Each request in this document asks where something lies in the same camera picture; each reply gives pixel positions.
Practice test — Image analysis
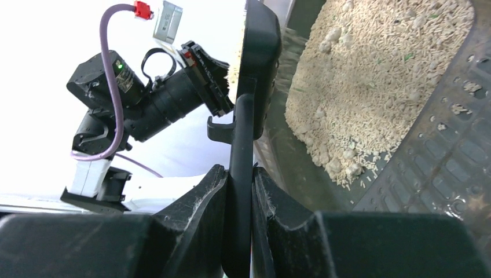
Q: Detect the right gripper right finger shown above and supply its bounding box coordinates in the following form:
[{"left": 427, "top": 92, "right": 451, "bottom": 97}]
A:
[{"left": 252, "top": 167, "right": 490, "bottom": 277}]

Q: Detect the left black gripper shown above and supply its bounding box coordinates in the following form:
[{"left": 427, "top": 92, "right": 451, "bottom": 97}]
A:
[{"left": 180, "top": 41, "right": 234, "bottom": 117}]

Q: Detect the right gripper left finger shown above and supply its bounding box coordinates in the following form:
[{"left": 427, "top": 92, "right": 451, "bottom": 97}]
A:
[{"left": 1, "top": 164, "right": 227, "bottom": 277}]

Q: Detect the black slotted litter scoop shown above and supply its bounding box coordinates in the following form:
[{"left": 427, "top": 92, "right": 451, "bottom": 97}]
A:
[{"left": 207, "top": 1, "right": 282, "bottom": 277}]

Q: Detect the dark plastic litter tray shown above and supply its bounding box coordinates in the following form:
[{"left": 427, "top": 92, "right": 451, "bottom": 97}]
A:
[{"left": 254, "top": 1, "right": 490, "bottom": 251}]

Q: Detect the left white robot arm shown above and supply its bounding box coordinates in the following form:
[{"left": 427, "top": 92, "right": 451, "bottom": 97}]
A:
[{"left": 60, "top": 41, "right": 233, "bottom": 214}]

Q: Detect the beige cat litter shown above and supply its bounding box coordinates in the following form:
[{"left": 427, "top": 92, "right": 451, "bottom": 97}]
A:
[{"left": 280, "top": 1, "right": 475, "bottom": 189}]

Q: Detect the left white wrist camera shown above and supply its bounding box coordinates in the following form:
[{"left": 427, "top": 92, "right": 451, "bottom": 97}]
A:
[{"left": 153, "top": 1, "right": 183, "bottom": 45}]

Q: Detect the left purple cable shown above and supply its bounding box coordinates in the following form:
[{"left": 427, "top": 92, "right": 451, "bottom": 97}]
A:
[{"left": 70, "top": 3, "right": 164, "bottom": 178}]

